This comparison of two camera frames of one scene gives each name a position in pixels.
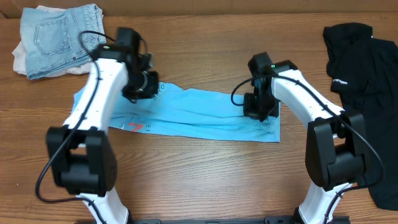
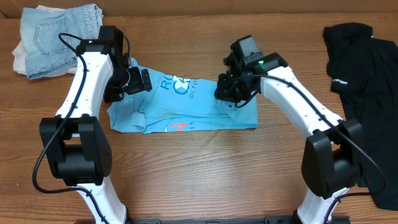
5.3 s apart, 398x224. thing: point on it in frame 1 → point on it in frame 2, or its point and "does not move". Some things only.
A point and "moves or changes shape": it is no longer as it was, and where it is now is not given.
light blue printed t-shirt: [188, 111] moves or changes shape
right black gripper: [256, 106] → [226, 90]
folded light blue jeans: [55, 40] does not move
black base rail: [268, 219] does not move
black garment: [364, 74] does not move
